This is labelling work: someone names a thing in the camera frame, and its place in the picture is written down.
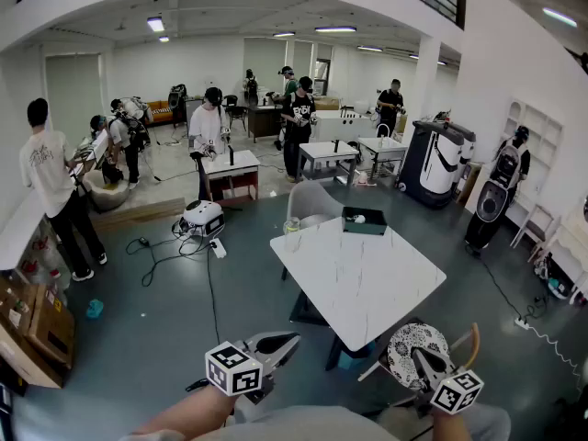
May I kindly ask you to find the clear glass jar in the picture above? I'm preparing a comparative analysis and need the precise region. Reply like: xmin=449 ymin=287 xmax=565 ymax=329
xmin=283 ymin=216 xmax=302 ymax=252

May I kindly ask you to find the black metal chair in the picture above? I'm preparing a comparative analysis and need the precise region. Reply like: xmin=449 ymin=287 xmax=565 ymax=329
xmin=223 ymin=94 xmax=250 ymax=132

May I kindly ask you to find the person's grey clothing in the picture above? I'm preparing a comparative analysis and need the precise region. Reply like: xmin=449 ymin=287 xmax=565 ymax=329
xmin=119 ymin=397 xmax=512 ymax=441

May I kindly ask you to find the orange sofa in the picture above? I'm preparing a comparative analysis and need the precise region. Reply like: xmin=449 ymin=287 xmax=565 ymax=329
xmin=145 ymin=100 xmax=176 ymax=126

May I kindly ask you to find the black white pod device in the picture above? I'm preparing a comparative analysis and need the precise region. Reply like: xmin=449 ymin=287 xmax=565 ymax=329
xmin=475 ymin=180 xmax=510 ymax=223

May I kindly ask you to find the large cardboard box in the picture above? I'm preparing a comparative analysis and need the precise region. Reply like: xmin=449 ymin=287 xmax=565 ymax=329
xmin=0 ymin=323 xmax=64 ymax=390

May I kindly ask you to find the white top brown cabinet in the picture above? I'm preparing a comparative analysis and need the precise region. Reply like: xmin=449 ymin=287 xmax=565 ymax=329
xmin=199 ymin=149 xmax=262 ymax=204

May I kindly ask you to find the black white backpack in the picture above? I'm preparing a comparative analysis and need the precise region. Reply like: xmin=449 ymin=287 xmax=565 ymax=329
xmin=489 ymin=143 xmax=521 ymax=187

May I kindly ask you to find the white wall shelf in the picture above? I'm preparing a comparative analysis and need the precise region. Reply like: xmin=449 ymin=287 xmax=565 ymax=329
xmin=503 ymin=97 xmax=564 ymax=210

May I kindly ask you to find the small cardboard box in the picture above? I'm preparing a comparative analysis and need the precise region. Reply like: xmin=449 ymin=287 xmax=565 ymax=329
xmin=0 ymin=276 xmax=39 ymax=337

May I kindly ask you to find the white sink table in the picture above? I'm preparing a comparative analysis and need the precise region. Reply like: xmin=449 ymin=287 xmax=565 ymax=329
xmin=356 ymin=135 xmax=410 ymax=181

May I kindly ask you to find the white wooden chair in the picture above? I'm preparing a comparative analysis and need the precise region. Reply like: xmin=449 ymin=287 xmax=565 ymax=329
xmin=510 ymin=202 xmax=562 ymax=250

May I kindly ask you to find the cardboard box yellow label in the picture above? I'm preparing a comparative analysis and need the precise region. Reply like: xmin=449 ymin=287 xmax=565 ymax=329
xmin=27 ymin=285 xmax=77 ymax=370

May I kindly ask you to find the white egg shaped seat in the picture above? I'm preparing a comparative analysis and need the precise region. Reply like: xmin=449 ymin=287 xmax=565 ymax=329
xmin=82 ymin=170 xmax=131 ymax=213

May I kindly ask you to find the black white tall machine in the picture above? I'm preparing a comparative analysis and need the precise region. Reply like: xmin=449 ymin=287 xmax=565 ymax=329
xmin=397 ymin=119 xmax=466 ymax=209

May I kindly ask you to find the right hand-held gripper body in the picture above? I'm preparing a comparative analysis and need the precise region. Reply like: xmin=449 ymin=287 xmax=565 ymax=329
xmin=415 ymin=368 xmax=485 ymax=418

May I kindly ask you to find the white floor robot device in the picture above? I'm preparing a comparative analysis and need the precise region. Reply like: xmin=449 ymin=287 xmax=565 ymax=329
xmin=176 ymin=198 xmax=226 ymax=239

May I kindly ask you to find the dark green tray box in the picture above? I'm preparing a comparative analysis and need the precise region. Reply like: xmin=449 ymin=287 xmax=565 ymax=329
xmin=342 ymin=206 xmax=390 ymax=237

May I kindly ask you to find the person's right forearm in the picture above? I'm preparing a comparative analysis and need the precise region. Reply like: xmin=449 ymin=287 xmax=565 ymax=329
xmin=431 ymin=410 xmax=470 ymax=441

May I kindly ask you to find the white ornate table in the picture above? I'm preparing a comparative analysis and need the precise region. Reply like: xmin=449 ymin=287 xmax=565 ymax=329
xmin=527 ymin=199 xmax=588 ymax=306

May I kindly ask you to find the white coiled cable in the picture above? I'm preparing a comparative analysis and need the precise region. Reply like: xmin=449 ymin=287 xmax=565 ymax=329
xmin=527 ymin=323 xmax=585 ymax=381

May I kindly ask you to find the grey window blind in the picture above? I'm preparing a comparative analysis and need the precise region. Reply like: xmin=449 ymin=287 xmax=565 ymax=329
xmin=44 ymin=52 xmax=105 ymax=152

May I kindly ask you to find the black tripod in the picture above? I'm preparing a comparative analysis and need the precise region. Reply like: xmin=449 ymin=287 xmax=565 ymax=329
xmin=541 ymin=397 xmax=588 ymax=441

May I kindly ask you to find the white marble square table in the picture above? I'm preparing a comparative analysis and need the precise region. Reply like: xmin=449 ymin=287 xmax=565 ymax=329
xmin=288 ymin=288 xmax=385 ymax=372

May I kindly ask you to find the teal bag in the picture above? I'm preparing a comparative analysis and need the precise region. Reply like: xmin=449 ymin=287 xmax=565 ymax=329
xmin=546 ymin=276 xmax=571 ymax=300

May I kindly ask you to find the long white counter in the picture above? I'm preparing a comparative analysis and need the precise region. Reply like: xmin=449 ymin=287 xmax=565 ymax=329
xmin=0 ymin=130 xmax=111 ymax=273

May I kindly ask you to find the long black floor cable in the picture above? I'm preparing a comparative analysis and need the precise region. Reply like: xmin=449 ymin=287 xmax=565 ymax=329
xmin=206 ymin=248 xmax=223 ymax=346

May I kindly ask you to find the pack of water bottles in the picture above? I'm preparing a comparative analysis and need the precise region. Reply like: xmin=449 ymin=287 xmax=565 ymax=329
xmin=20 ymin=225 xmax=70 ymax=307

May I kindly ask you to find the thin black floor cable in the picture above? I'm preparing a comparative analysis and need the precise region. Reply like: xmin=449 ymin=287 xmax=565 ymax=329
xmin=466 ymin=243 xmax=526 ymax=321

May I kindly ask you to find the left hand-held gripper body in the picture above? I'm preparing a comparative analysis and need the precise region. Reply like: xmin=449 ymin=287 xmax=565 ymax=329
xmin=205 ymin=337 xmax=277 ymax=404

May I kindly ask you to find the grey upholstered chair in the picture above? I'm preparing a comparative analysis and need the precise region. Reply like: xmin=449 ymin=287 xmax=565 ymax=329
xmin=280 ymin=180 xmax=345 ymax=282

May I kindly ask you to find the grey frame white table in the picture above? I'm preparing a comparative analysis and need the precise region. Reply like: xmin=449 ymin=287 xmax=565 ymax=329
xmin=298 ymin=140 xmax=361 ymax=188

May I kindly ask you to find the tangled black floor cable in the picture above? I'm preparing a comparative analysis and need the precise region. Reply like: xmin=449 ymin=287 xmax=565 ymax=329
xmin=125 ymin=234 xmax=217 ymax=288

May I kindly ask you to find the dark wooden desk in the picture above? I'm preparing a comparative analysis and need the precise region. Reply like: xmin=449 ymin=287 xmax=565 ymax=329
xmin=246 ymin=103 xmax=284 ymax=144

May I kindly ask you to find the white counter unit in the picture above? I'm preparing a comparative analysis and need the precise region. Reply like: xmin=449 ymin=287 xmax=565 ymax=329
xmin=314 ymin=109 xmax=379 ymax=144

